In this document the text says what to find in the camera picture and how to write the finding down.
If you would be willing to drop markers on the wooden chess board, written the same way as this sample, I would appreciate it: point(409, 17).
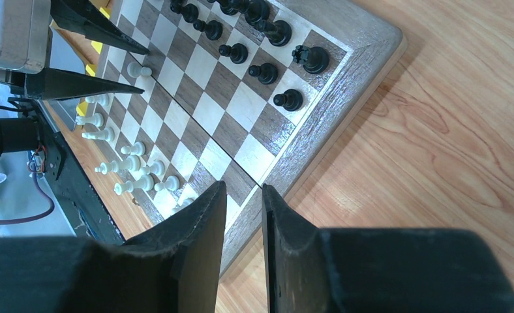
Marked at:
point(273, 151)

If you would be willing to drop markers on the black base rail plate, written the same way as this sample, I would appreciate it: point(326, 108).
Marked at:
point(81, 204)

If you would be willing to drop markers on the white chess king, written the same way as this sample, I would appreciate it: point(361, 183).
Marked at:
point(131, 163)

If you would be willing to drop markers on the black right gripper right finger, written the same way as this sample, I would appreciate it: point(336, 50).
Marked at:
point(312, 269)

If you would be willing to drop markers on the small yellow rectangular block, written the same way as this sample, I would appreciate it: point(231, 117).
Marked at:
point(100, 30)

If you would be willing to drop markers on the black chess pieces row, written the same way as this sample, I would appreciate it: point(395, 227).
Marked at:
point(216, 65)

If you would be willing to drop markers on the white chess queen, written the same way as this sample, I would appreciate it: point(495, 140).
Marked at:
point(145, 183)

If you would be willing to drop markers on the yellow arch block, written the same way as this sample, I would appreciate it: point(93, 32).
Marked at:
point(82, 88)

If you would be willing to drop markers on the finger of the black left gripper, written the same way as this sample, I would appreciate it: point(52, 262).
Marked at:
point(56, 84)
point(81, 16)

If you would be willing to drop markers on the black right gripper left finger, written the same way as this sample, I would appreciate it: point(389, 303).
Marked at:
point(172, 267)

